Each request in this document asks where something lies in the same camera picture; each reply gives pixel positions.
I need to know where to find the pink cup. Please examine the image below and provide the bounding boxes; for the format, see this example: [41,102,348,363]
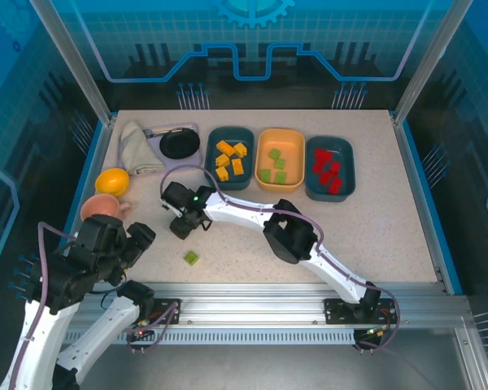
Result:
[80,193,133,223]

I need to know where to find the black round plate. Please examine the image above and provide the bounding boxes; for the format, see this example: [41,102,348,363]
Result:
[159,128,201,160]

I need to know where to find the yellow bowl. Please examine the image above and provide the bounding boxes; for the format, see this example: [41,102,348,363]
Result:
[94,167,130,195]

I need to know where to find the beige folded cloth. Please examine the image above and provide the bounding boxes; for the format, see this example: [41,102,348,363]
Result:
[120,120,166,176]

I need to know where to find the lavender tray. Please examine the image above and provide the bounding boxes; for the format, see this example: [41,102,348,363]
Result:
[117,120,203,176]

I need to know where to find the dark teal plastic container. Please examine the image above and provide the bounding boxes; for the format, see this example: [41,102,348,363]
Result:
[304,136,356,203]
[204,126,256,191]

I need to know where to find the yellow plastic container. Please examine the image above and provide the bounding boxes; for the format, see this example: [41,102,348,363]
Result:
[255,128,306,193]

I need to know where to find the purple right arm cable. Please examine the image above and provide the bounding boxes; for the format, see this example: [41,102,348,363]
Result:
[160,163,402,354]

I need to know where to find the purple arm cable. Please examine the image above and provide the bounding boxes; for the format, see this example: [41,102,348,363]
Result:
[160,163,402,354]
[0,221,181,390]

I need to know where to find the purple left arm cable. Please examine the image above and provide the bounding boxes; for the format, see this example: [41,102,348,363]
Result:
[0,221,181,390]

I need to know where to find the aluminium side rail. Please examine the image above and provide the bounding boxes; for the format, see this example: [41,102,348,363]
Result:
[40,115,117,297]
[390,111,452,296]

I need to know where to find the aluminium mounting rail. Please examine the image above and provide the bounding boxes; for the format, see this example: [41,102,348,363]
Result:
[34,282,475,331]

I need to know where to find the slotted grey cable duct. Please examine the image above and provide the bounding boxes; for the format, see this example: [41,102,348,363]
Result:
[63,327,357,347]

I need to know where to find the aluminium frame post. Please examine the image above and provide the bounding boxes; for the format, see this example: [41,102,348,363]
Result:
[392,0,479,125]
[27,0,117,125]

